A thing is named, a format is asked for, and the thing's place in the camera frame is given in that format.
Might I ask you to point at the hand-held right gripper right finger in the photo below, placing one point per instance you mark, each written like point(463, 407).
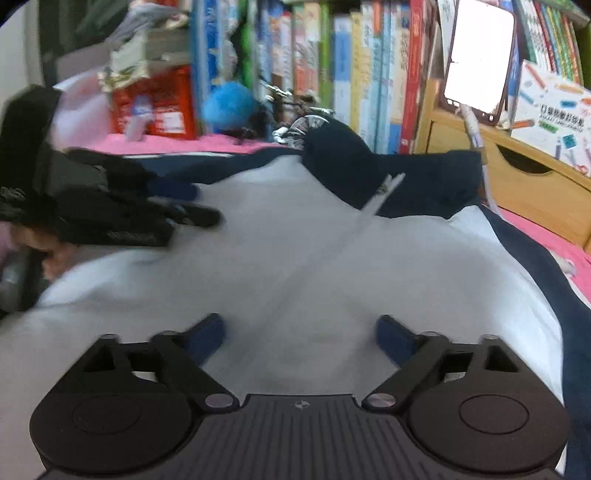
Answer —
point(395, 337)

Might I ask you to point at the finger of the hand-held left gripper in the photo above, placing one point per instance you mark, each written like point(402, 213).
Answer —
point(173, 189)
point(198, 216)

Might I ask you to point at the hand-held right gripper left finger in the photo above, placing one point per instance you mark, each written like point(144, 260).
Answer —
point(207, 334)

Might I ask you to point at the white and navy jacket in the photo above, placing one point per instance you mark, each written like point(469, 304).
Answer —
point(277, 258)

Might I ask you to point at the person's left hand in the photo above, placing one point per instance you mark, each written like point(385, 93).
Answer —
point(55, 258)

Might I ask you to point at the blue and grey hang tag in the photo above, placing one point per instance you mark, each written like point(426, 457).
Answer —
point(138, 117)

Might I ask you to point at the red plastic basket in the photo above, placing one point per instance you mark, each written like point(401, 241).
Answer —
point(161, 106)

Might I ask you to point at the blue fluffy pom-pom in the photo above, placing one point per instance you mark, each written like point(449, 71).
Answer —
point(228, 106)

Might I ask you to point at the white paper sheet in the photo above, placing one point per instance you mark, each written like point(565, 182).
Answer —
point(78, 101)

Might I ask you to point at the miniature bicycle model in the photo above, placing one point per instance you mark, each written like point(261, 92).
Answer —
point(304, 127)

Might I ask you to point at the stack of papers and booklets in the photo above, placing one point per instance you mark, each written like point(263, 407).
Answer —
point(152, 46)

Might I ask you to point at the pink bunny-print blanket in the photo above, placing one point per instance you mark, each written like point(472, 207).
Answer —
point(545, 235)

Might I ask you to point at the wooden desk organizer with drawers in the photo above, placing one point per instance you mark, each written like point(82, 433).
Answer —
point(531, 194)

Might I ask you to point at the row of tall picture books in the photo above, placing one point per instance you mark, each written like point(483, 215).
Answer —
point(351, 69)

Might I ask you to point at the white label printer box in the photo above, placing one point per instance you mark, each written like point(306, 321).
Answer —
point(554, 120)

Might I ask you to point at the smartphone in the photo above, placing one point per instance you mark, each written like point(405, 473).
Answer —
point(480, 60)

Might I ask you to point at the row of green-spine books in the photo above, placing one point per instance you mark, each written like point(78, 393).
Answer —
point(549, 32)

